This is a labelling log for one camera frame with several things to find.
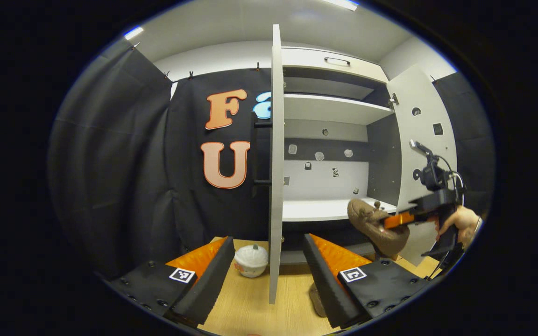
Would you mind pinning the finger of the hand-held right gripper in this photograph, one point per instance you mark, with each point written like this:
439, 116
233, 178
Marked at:
399, 219

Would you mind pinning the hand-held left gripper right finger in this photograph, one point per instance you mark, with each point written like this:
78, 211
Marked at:
325, 284

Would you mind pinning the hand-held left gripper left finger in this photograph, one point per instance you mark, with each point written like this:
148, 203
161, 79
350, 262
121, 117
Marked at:
213, 280

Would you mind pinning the brown shoe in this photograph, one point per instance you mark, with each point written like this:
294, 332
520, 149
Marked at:
381, 235
317, 298

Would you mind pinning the white shoe cabinet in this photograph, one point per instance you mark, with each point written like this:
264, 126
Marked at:
325, 210

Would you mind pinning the black backdrop cloth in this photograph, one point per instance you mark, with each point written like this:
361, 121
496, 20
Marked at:
474, 140
124, 163

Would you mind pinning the ceiling light panel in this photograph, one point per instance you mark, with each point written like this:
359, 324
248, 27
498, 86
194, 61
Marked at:
343, 3
133, 32

